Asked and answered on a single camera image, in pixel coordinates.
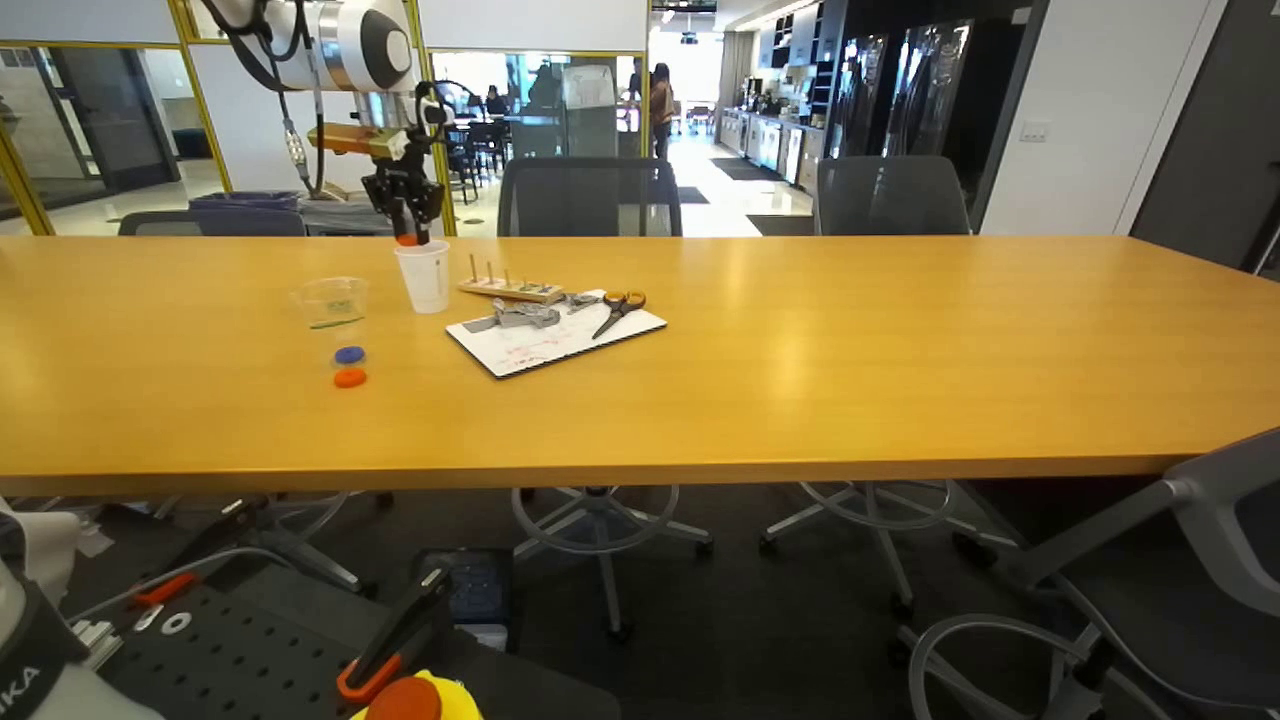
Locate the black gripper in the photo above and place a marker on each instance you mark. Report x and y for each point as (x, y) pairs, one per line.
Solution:
(402, 190)

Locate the clear plastic cup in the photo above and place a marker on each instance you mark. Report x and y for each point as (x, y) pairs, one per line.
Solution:
(329, 302)

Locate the blue disc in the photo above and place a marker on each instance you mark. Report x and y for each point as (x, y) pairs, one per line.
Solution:
(350, 359)

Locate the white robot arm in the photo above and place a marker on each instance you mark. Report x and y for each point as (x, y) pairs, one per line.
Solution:
(304, 51)

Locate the white paper cup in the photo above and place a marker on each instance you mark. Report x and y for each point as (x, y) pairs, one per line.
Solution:
(424, 274)

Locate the wooden peg rack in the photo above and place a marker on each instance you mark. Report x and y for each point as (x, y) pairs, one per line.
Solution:
(486, 279)

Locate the dark mesh office chair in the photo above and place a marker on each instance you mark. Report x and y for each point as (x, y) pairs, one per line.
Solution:
(592, 197)

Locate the black orange clamp tool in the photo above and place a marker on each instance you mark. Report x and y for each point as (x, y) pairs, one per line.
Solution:
(399, 645)

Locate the yellow red emergency stop button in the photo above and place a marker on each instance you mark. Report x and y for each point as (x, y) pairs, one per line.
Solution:
(420, 699)

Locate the grey mesh office chair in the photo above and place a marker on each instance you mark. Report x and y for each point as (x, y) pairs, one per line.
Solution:
(882, 197)

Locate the grey chair front right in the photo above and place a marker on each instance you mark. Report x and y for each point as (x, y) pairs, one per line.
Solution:
(1169, 579)

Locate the orange handled scissors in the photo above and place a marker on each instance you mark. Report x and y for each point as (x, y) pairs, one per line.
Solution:
(617, 311)

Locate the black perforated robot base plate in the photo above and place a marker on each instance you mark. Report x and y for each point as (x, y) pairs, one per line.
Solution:
(263, 648)

